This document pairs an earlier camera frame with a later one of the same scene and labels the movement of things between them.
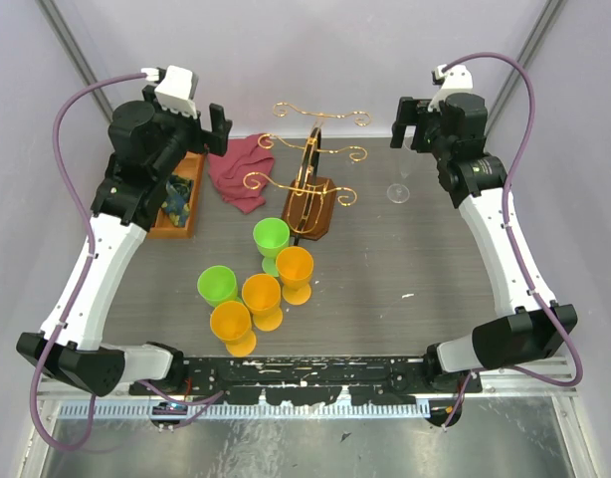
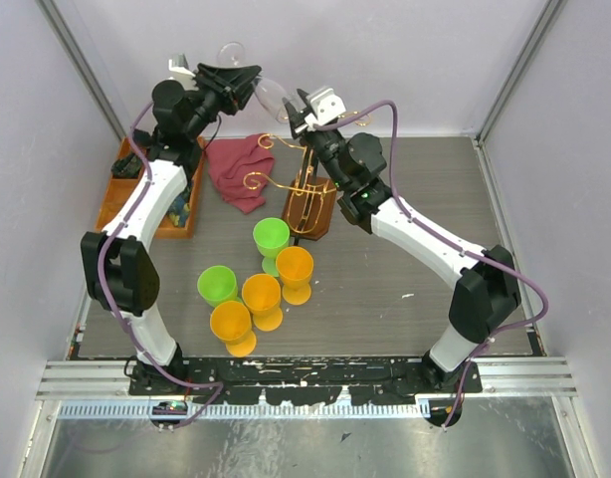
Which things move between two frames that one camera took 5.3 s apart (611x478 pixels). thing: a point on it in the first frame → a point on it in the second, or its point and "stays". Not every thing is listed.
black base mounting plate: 309,380 stays
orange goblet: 295,266 stays
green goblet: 271,236 stays
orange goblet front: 230,322 stays
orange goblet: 261,295 stays
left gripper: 218,137 → 232,85
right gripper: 411,112 → 299,125
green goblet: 217,284 stays
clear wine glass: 399,192 → 274,98
